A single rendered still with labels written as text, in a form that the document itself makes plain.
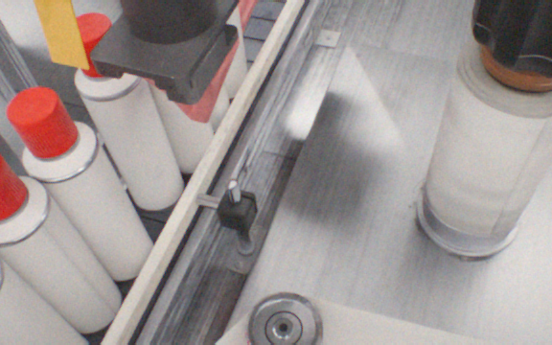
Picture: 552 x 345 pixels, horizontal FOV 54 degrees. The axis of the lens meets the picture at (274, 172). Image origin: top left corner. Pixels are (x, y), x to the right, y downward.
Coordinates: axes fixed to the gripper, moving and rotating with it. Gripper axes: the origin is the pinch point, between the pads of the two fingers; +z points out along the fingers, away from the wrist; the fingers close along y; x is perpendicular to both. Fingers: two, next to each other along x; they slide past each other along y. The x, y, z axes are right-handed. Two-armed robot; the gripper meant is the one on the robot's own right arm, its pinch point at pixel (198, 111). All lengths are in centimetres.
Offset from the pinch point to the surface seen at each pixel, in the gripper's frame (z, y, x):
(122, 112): -0.5, -2.2, 5.3
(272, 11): 13.6, 28.8, 5.8
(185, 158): 10.6, 2.3, 4.6
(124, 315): 10.1, -13.6, 2.1
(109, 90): -2.7, -2.1, 5.7
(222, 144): 10.3, 4.9, 1.7
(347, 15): 18.5, 36.8, -1.9
